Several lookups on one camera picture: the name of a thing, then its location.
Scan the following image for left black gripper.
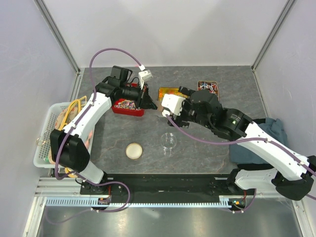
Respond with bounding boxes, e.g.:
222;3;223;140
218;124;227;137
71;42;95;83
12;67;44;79
120;82;158;110

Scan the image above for red candy tray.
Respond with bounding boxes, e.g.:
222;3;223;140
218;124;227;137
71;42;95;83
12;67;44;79
112;83;145;117

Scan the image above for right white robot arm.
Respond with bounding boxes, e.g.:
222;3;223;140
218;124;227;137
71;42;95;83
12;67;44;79
161;86;316;200

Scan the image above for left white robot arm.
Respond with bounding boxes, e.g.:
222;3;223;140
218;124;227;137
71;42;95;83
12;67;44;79
50;66;157;194

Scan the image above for gold gummy tin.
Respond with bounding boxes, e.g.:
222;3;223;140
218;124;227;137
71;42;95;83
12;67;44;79
158;87;188;102

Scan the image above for gold lollipop tin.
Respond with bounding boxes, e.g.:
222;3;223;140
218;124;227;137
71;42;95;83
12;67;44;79
197;80;219;98

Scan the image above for clear glass jar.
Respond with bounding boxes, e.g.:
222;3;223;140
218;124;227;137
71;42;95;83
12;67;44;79
160;133;177;156

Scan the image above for round wooden jar lid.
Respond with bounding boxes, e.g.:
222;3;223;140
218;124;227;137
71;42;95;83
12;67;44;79
125;143;143;160

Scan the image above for folded blue-grey cloth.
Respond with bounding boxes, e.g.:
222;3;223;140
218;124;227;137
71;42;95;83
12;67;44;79
229;118;288;165

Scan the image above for yellow clothes hanger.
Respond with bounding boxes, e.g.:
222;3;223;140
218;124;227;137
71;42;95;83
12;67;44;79
53;95;87;178

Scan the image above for patterned pink cloth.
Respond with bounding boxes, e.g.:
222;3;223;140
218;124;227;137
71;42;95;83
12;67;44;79
48;103;93;164

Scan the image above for white plastic basket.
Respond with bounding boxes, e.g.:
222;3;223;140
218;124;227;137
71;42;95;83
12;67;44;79
33;102;96;169

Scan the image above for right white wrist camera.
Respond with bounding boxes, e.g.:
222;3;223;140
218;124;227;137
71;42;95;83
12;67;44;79
161;94;186;117

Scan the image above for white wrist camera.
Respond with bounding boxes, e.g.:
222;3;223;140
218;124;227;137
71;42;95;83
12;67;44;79
161;94;186;117
138;70;153;89

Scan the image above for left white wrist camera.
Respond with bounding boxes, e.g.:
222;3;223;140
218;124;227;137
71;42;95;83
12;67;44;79
138;70;153;89

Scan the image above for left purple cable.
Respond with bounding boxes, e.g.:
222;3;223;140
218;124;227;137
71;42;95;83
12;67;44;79
44;48;146;225

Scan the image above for purple cable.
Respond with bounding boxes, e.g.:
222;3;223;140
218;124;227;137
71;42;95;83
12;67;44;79
161;111;316;214
44;48;146;225

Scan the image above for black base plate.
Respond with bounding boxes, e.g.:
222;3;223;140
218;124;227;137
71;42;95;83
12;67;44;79
80;174;254;203

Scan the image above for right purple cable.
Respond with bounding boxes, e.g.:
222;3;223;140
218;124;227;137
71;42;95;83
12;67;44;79
161;111;316;214

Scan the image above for grey slotted cable duct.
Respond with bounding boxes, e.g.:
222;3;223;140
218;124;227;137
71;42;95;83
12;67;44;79
46;197;232;208

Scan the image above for aluminium frame rail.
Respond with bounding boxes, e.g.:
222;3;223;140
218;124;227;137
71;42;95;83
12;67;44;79
35;177;284;198

